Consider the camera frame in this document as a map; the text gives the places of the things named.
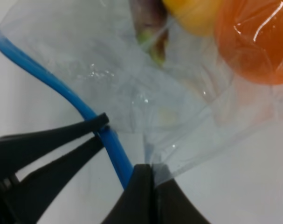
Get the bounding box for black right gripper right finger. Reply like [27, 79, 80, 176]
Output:
[152, 163, 209, 224]

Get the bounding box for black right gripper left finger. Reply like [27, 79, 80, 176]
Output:
[102, 164, 155, 224]

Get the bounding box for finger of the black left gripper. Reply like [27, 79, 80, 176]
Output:
[0, 113, 109, 181]
[0, 137, 104, 224]

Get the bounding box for clear zip bag blue strip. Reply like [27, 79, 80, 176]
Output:
[0, 0, 283, 177]

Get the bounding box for orange toy orange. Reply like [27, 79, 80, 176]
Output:
[214, 0, 283, 85]

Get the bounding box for purple toy eggplant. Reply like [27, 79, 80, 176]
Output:
[129, 0, 168, 67]

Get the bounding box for yellow toy pear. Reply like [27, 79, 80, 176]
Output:
[163, 0, 223, 36]

